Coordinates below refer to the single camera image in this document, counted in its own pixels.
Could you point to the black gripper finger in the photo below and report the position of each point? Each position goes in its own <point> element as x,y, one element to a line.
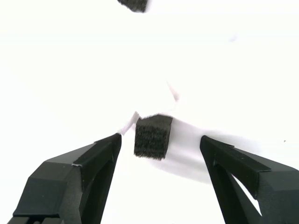
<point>275,198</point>
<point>58,186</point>

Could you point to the black foam cube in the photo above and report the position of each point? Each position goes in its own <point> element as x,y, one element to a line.
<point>134,4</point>
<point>151,140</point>

